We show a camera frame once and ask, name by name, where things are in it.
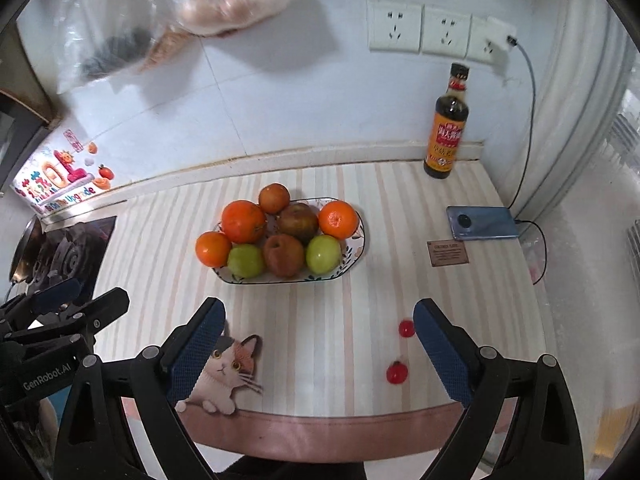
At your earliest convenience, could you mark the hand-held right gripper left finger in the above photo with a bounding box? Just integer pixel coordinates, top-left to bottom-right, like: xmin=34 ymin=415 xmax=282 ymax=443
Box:
xmin=52 ymin=297 xmax=227 ymax=480

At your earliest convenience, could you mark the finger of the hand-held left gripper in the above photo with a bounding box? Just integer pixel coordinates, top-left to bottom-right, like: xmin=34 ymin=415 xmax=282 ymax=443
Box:
xmin=0 ymin=277 xmax=83 ymax=332
xmin=11 ymin=287 xmax=130 ymax=357

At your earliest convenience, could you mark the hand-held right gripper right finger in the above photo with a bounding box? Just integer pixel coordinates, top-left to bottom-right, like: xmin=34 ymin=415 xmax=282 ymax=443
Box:
xmin=413 ymin=298 xmax=585 ymax=480

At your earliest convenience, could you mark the cherry tomato with stem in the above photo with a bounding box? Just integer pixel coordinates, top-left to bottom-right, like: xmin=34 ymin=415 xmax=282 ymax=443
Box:
xmin=385 ymin=360 xmax=409 ymax=386

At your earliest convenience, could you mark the green apple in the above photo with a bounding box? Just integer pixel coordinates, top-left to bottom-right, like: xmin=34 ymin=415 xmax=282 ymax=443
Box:
xmin=305 ymin=234 xmax=343 ymax=275
xmin=227 ymin=243 xmax=266 ymax=279

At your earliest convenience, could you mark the brown apple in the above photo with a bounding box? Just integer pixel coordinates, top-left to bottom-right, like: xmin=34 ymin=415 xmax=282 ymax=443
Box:
xmin=263 ymin=233 xmax=306 ymax=279
xmin=277 ymin=203 xmax=320 ymax=241

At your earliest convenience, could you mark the oval patterned ceramic plate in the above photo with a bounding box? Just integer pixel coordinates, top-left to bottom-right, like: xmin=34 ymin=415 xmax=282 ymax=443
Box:
xmin=210 ymin=197 xmax=366 ymax=286

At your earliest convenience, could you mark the large orange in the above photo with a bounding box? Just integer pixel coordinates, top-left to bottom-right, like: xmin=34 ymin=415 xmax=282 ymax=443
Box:
xmin=221 ymin=199 xmax=268 ymax=245

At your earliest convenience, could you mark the small dark red tangerine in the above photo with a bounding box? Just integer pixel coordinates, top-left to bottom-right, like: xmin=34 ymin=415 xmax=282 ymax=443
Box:
xmin=258 ymin=182 xmax=291 ymax=215

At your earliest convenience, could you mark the person's left forearm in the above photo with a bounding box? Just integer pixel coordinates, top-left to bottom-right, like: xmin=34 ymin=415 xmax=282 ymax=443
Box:
xmin=37 ymin=397 xmax=58 ymax=428

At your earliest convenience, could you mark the black gas stove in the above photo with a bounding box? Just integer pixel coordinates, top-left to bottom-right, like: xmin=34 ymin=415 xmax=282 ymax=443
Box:
xmin=17 ymin=216 xmax=118 ymax=306

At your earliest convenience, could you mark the black frying pan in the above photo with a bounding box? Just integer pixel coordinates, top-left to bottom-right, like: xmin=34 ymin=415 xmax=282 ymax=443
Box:
xmin=7 ymin=215 xmax=43 ymax=286

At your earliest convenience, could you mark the brown label patch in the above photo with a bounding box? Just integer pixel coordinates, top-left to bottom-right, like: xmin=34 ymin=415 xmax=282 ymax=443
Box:
xmin=426 ymin=240 xmax=469 ymax=267

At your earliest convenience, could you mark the striped tablecloth with cat print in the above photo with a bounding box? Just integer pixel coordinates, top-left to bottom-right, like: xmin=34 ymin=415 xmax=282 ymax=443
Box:
xmin=92 ymin=160 xmax=561 ymax=466

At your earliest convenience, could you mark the blue smartphone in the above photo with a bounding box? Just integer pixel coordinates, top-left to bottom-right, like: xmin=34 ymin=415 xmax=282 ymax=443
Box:
xmin=446 ymin=205 xmax=521 ymax=242

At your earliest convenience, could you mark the person's dark clothing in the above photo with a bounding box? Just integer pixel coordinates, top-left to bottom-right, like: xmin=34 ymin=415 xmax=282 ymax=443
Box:
xmin=220 ymin=455 xmax=366 ymax=480

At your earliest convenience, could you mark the black range hood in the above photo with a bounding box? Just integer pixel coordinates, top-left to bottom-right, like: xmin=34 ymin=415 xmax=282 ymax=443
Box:
xmin=0 ymin=35 xmax=56 ymax=201

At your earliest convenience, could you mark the dark sauce bottle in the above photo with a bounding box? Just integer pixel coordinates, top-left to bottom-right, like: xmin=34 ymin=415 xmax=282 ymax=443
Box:
xmin=423 ymin=62 xmax=472 ymax=179

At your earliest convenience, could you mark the frosted glass sliding door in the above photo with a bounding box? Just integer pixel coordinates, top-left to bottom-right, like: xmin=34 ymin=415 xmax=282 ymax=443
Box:
xmin=510 ymin=0 xmax=640 ymax=480

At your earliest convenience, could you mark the plastic bag with dark contents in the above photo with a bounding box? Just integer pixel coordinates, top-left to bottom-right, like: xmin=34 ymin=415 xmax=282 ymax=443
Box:
xmin=47 ymin=0 xmax=176 ymax=95

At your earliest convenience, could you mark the plastic bag with brown contents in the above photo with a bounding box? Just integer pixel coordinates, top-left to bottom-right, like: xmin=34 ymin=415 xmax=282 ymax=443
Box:
xmin=137 ymin=22 xmax=201 ymax=75

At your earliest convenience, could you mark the white charger plug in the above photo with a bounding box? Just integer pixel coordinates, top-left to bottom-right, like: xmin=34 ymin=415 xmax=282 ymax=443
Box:
xmin=485 ymin=16 xmax=518 ymax=78

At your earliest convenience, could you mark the colourful wall sticker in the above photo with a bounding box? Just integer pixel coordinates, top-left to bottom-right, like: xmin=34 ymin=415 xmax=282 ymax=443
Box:
xmin=11 ymin=129 xmax=113 ymax=218

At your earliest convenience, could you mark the black charging cable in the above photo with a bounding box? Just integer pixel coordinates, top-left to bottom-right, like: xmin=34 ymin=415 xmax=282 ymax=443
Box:
xmin=507 ymin=35 xmax=548 ymax=283

